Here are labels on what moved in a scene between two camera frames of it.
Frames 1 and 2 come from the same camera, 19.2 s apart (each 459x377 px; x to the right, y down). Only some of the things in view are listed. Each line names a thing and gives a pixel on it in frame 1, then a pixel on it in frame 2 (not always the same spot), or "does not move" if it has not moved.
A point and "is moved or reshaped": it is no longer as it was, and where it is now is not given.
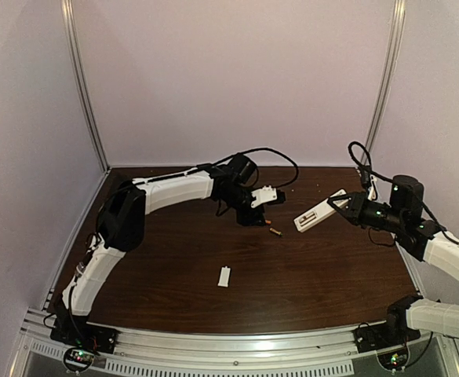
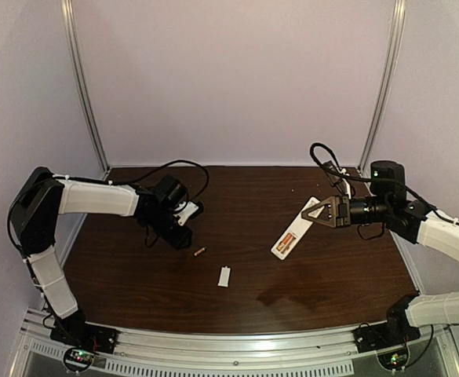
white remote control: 319,212 is moved or reshaped
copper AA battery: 275,231 to 285,241
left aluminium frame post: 68,16 does not move
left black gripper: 250,214 to 180,239
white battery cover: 224,276 does not move
